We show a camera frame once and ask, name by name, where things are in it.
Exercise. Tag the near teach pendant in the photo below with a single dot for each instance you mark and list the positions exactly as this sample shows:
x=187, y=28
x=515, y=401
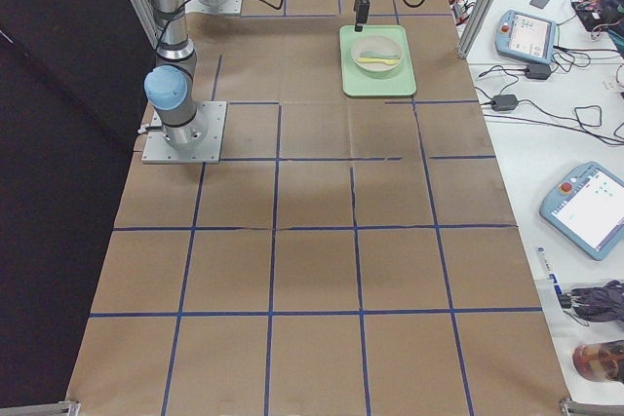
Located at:
x=586, y=206

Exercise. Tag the far teach pendant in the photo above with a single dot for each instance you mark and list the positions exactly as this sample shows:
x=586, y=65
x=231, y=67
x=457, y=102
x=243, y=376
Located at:
x=526, y=37

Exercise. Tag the pale green spoon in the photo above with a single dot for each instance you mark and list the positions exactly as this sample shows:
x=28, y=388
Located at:
x=379, y=56

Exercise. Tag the white round plate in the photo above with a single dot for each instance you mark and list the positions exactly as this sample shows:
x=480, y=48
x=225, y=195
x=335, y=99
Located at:
x=380, y=44

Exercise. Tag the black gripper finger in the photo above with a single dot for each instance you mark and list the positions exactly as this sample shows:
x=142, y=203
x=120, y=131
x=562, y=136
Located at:
x=361, y=21

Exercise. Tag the aluminium frame post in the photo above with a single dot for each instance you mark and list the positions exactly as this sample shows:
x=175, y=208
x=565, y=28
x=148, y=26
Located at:
x=482, y=2

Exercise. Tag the yellow plastic fork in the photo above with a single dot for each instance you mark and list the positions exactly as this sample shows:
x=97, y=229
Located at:
x=384, y=62

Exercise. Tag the teach pendant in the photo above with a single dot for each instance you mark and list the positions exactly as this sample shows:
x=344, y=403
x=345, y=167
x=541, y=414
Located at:
x=526, y=37
x=586, y=206

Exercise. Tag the black power adapter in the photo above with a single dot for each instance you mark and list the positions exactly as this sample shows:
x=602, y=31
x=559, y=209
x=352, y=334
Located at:
x=504, y=103
x=538, y=71

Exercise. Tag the light green tray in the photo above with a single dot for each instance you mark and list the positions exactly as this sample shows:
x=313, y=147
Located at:
x=356, y=83

